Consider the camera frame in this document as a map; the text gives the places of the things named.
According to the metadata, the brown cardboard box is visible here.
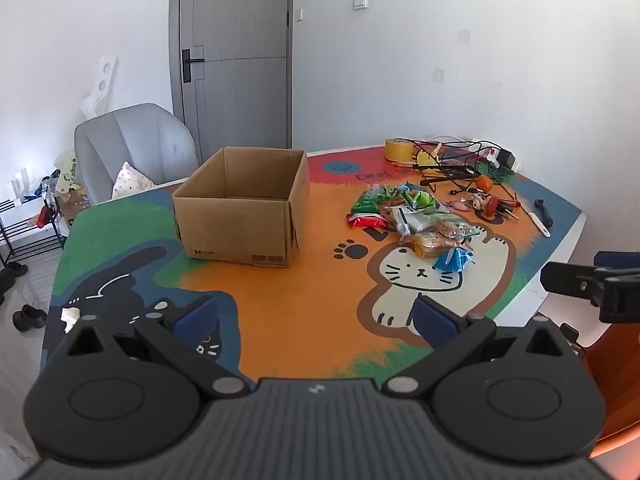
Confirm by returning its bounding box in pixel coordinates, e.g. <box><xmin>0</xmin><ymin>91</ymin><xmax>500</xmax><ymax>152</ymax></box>
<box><xmin>172</xmin><ymin>146</ymin><xmax>311</xmax><ymax>267</ymax></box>

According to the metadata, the grey door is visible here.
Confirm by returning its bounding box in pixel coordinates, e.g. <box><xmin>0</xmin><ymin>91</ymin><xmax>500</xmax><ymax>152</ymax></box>
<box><xmin>169</xmin><ymin>0</ymin><xmax>294</xmax><ymax>166</ymax></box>

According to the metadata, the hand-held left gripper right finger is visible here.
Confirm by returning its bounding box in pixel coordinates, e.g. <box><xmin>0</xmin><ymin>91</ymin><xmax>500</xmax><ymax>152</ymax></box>
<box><xmin>382</xmin><ymin>294</ymin><xmax>583</xmax><ymax>402</ymax></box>

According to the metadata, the yellow tape roll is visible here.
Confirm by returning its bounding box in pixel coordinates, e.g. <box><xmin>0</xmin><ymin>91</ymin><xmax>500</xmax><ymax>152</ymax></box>
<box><xmin>384</xmin><ymin>137</ymin><xmax>414</xmax><ymax>162</ymax></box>

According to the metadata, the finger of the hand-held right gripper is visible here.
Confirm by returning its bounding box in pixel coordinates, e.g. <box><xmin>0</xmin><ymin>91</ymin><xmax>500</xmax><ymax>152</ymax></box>
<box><xmin>540</xmin><ymin>260</ymin><xmax>640</xmax><ymax>324</ymax></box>

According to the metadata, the black shoe rack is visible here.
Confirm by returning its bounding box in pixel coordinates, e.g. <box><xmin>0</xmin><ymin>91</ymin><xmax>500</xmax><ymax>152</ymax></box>
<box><xmin>0</xmin><ymin>199</ymin><xmax>67</xmax><ymax>267</ymax></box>

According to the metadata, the black wire stand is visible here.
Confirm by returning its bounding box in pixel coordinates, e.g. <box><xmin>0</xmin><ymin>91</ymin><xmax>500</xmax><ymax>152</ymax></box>
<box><xmin>412</xmin><ymin>140</ymin><xmax>501</xmax><ymax>187</ymax></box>

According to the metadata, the white dotted pillow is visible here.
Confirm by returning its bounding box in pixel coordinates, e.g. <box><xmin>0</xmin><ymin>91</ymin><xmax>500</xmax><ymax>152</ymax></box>
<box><xmin>111</xmin><ymin>161</ymin><xmax>155</xmax><ymax>200</ymax></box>

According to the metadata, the colourful cat printed table mat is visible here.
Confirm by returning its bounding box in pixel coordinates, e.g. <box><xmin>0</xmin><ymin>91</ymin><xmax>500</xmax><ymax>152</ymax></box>
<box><xmin>42</xmin><ymin>144</ymin><xmax>587</xmax><ymax>382</ymax></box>

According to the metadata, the white power strip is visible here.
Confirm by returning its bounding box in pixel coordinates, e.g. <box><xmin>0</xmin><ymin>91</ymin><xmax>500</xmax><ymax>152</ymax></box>
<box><xmin>470</xmin><ymin>140</ymin><xmax>524</xmax><ymax>172</ymax></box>

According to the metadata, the small cardboard box on floor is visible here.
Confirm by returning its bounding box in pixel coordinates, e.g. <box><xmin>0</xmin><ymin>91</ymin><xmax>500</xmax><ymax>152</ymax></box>
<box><xmin>59</xmin><ymin>192</ymin><xmax>94</xmax><ymax>232</ymax></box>

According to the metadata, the white handled knife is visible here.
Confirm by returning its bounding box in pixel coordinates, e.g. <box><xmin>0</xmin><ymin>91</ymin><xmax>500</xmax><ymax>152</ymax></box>
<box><xmin>527</xmin><ymin>212</ymin><xmax>551</xmax><ymax>238</ymax></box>

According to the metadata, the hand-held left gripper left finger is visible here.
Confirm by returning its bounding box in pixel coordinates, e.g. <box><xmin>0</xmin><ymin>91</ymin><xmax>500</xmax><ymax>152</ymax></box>
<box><xmin>50</xmin><ymin>296</ymin><xmax>253</xmax><ymax>402</ymax></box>

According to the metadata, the bunch of keys red fob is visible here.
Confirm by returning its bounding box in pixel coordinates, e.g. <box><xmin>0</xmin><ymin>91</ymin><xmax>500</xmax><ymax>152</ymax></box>
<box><xmin>470</xmin><ymin>192</ymin><xmax>523</xmax><ymax>224</ymax></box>

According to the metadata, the grey armchair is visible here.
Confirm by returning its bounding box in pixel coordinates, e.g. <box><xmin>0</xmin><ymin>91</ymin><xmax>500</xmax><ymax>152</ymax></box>
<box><xmin>74</xmin><ymin>103</ymin><xmax>200</xmax><ymax>206</ymax></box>

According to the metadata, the pile of snack packets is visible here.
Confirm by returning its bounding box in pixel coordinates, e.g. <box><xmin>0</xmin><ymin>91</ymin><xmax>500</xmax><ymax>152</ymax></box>
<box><xmin>346</xmin><ymin>183</ymin><xmax>486</xmax><ymax>285</ymax></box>

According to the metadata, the black door handle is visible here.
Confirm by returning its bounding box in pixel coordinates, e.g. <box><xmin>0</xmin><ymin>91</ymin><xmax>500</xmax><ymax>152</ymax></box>
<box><xmin>181</xmin><ymin>48</ymin><xmax>206</xmax><ymax>84</ymax></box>

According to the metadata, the orange chair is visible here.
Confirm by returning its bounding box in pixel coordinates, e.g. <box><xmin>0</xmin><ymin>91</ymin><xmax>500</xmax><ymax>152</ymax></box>
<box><xmin>581</xmin><ymin>320</ymin><xmax>640</xmax><ymax>461</ymax></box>

